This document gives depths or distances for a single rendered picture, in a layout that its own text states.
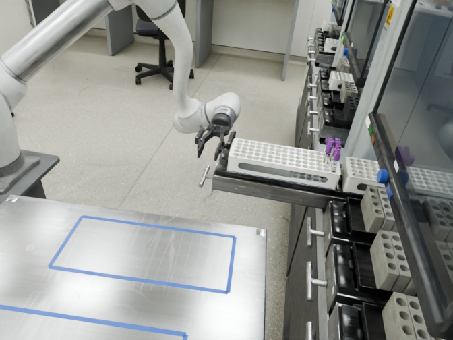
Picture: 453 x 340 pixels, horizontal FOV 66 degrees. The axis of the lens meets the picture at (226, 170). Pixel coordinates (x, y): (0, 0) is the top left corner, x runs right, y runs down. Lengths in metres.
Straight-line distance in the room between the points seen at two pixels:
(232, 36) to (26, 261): 4.01
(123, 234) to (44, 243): 0.15
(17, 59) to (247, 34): 3.48
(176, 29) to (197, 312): 0.85
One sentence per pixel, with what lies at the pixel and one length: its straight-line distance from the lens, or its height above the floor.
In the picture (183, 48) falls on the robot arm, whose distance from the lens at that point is 1.24.
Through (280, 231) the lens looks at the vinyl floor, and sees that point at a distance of 1.98.
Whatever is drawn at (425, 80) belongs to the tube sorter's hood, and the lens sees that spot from 0.73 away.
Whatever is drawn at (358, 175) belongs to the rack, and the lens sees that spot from 0.97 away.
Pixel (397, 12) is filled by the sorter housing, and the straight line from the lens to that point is 1.09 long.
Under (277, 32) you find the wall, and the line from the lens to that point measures 4.45.
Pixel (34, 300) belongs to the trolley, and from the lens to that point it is 0.72.
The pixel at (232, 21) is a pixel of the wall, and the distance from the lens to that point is 4.48.
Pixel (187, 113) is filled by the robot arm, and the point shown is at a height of 0.73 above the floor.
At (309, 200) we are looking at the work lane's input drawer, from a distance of 0.97.
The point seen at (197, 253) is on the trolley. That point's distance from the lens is 0.74.
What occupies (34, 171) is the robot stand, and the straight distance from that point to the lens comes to 1.23.
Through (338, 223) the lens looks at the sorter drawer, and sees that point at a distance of 0.87.
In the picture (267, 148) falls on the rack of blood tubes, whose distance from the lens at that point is 0.99.
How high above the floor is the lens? 1.38
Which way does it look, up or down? 36 degrees down
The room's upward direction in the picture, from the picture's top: 6 degrees clockwise
